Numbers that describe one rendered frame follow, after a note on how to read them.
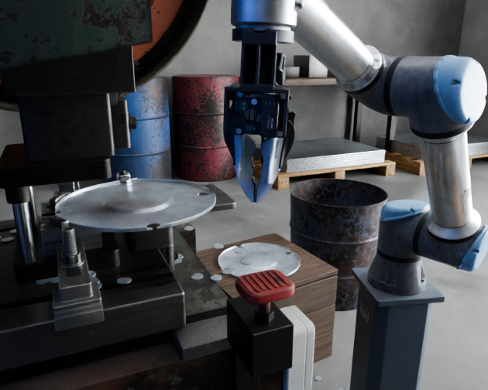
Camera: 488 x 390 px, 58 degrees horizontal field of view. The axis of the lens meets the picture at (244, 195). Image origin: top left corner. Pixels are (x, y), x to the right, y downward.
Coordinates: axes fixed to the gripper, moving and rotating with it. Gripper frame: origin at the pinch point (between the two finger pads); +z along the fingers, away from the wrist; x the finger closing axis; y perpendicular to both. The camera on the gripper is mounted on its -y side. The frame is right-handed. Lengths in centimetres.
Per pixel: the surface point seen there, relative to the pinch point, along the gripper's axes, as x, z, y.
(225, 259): -17, 52, -84
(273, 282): 3.2, 10.9, 4.4
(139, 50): -34, -17, -52
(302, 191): 10, 42, -145
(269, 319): 3.1, 16.2, 4.8
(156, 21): -31, -24, -54
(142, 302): -15.4, 17.5, 2.1
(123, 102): -23.5, -9.1, -13.8
